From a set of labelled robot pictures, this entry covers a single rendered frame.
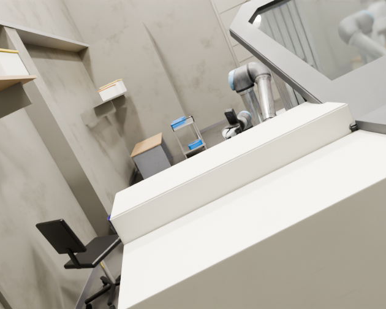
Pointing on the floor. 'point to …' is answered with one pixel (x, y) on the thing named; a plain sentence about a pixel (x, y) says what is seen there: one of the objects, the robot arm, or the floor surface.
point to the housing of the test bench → (285, 236)
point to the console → (227, 167)
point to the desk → (152, 156)
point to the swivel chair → (107, 246)
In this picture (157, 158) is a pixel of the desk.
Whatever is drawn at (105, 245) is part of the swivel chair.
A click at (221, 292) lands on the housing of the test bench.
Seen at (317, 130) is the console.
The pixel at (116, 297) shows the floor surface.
